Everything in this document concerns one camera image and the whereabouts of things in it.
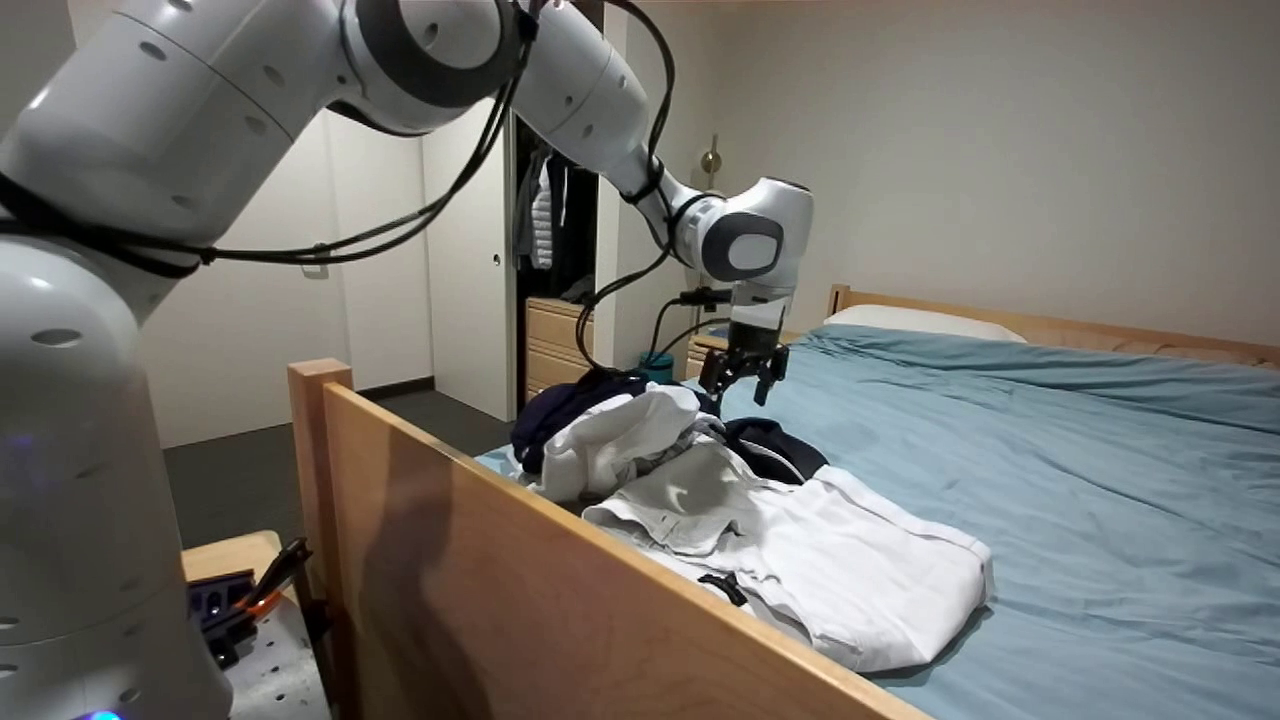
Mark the white closet door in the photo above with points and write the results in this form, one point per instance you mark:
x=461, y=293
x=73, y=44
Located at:
x=465, y=293

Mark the teal cup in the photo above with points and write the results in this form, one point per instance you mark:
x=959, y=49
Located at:
x=655, y=364

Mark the crumpled white garment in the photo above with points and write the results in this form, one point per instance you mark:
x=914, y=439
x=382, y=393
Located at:
x=613, y=443

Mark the small brass wall fixture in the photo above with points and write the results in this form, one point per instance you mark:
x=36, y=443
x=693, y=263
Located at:
x=709, y=163

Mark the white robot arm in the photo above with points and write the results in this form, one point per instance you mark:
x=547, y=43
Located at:
x=175, y=121

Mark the white pillow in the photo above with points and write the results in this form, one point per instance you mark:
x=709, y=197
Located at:
x=920, y=322

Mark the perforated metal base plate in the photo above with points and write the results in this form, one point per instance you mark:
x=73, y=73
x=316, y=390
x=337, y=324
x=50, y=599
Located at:
x=280, y=680

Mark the black marker pen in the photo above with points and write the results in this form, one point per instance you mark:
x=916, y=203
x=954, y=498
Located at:
x=280, y=567

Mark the black tool organizer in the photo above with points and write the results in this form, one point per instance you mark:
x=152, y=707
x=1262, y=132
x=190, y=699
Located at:
x=222, y=602

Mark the wooden nightstand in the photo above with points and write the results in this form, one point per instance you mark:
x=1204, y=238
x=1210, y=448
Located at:
x=696, y=356

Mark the wooden drawer chest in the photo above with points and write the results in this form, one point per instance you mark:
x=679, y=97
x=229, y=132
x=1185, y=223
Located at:
x=561, y=350

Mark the folded white garment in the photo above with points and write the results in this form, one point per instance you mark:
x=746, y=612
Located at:
x=852, y=573

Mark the blue bed sheet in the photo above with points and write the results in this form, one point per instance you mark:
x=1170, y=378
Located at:
x=1066, y=506

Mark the wooden bed frame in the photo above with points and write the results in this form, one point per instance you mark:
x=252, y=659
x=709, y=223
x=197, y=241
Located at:
x=465, y=602

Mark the small wooden box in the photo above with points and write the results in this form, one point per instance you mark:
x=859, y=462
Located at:
x=222, y=553

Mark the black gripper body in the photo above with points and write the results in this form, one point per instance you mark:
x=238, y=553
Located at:
x=746, y=346

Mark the hanging closet clothes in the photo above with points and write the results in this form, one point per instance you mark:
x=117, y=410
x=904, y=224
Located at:
x=542, y=212

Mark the dark navy garment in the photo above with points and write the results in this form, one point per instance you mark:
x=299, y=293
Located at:
x=561, y=401

